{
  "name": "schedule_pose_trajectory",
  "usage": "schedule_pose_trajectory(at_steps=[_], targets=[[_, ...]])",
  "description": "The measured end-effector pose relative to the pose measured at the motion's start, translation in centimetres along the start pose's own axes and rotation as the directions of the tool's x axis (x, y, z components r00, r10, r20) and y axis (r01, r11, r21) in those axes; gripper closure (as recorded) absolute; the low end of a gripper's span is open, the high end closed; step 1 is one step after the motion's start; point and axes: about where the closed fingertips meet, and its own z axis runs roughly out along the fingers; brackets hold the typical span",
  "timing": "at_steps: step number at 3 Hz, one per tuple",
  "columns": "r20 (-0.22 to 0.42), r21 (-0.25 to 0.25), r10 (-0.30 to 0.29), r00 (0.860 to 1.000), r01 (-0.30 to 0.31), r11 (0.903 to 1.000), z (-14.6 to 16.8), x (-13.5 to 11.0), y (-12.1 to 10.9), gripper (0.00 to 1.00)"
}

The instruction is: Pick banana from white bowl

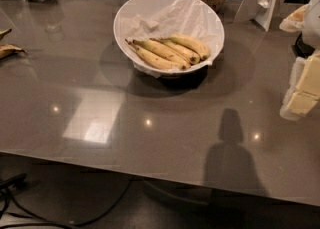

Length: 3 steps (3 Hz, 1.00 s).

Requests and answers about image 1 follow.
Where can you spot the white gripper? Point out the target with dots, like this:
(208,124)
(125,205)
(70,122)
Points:
(312,23)

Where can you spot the rear yellow banana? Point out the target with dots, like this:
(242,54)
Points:
(192,43)

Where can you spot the banana peel on left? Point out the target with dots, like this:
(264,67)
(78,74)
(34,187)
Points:
(9,49)

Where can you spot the yellow banana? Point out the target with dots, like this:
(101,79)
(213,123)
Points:
(192,43)
(163,51)
(155,60)
(192,57)

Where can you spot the white bowl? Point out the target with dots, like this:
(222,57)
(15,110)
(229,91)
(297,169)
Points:
(133,19)

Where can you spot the clear plastic bowl liner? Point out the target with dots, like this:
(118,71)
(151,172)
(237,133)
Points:
(180,16)

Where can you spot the front yellow banana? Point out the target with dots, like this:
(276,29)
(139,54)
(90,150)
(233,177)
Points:
(155,60)

